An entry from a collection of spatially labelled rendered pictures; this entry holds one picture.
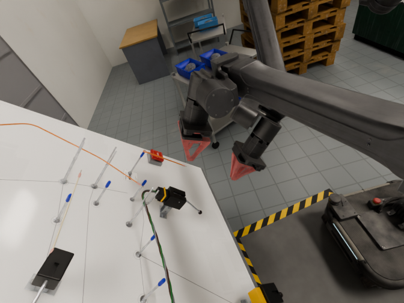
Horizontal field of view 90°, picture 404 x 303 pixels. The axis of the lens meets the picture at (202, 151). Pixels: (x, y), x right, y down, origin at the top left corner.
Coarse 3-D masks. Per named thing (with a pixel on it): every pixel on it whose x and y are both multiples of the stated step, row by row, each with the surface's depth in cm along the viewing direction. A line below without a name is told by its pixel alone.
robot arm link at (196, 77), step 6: (192, 72) 43; (198, 72) 42; (204, 72) 41; (192, 78) 41; (198, 78) 40; (204, 78) 39; (210, 78) 39; (216, 78) 41; (192, 84) 41; (198, 84) 41; (192, 90) 42; (192, 96) 42
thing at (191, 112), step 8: (192, 104) 43; (184, 112) 50; (192, 112) 44; (200, 112) 44; (184, 120) 47; (192, 120) 45; (200, 120) 45; (184, 128) 43; (192, 128) 44; (200, 128) 45; (208, 128) 46
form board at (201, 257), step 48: (0, 144) 48; (48, 144) 56; (96, 144) 68; (0, 192) 40; (48, 192) 46; (96, 192) 54; (192, 192) 82; (0, 240) 35; (48, 240) 39; (96, 240) 45; (144, 240) 52; (192, 240) 62; (0, 288) 31; (96, 288) 38; (144, 288) 44; (192, 288) 50; (240, 288) 60
